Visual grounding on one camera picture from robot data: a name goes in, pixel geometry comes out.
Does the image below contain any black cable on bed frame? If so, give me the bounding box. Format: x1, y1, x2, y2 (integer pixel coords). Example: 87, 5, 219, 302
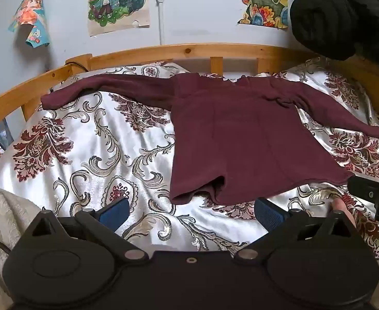
65, 61, 90, 72

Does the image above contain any wooden bed frame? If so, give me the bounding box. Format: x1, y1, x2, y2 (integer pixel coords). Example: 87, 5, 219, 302
0, 43, 379, 168

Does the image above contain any colourful landscape poster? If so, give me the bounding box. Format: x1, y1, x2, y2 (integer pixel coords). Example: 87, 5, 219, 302
230, 0, 289, 29

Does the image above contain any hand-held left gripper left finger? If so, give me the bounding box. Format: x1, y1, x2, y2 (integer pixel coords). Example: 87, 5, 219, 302
24, 197, 149, 263

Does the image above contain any black quilted jacket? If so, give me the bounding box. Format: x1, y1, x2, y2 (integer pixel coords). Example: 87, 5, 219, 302
290, 0, 379, 61

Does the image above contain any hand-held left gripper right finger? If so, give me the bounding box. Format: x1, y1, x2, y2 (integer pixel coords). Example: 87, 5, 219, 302
235, 197, 360, 262

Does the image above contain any blond cartoon child poster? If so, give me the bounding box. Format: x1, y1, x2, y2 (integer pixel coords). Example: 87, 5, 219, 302
88, 0, 150, 37

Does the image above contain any curled cartoon girl poster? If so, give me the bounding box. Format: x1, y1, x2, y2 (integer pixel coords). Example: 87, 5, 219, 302
9, 0, 50, 48

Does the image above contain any beige fleece blanket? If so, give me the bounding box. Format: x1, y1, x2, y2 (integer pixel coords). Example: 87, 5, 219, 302
0, 182, 48, 310

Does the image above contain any floral satin bedspread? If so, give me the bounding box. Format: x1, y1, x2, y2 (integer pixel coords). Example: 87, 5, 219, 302
0, 56, 379, 262

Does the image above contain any person's right hand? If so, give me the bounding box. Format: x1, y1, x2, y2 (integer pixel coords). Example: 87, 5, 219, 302
332, 198, 357, 228

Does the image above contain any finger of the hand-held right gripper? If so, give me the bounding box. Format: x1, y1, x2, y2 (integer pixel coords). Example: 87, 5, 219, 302
348, 175, 379, 205

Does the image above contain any white wall pipe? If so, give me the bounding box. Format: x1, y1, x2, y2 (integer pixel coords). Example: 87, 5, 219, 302
155, 0, 165, 46

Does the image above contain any maroon sweater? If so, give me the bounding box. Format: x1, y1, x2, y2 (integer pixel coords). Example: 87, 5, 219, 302
41, 73, 379, 206

